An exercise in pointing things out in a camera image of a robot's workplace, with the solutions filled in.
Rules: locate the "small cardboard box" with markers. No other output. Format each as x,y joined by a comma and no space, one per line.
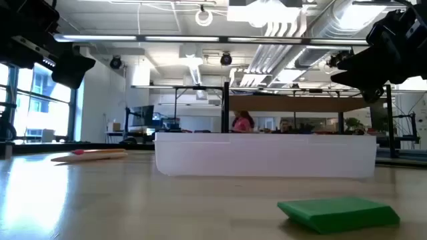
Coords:
115,126

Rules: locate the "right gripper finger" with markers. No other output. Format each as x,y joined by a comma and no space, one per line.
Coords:
370,60
367,80

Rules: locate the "black aluminium table frame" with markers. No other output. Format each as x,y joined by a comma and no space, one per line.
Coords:
225,110

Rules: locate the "raised wooden shelf board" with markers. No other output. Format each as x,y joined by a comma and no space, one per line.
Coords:
293,104

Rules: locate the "clear plastic pencil box base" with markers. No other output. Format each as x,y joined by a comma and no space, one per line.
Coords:
267,155

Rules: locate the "black metal stand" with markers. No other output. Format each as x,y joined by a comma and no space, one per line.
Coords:
405,130

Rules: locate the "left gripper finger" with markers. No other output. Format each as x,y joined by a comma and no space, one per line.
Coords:
71,68

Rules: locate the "potted office plant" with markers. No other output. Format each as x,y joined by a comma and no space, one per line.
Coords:
353,124

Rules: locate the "green rectangular eraser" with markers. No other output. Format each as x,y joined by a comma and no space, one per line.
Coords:
337,213

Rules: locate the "orange pencil with pink eraser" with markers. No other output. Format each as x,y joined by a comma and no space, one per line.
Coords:
100,150

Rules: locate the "black round ceiling spotlight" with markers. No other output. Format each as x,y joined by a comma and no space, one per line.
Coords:
226,59
115,62

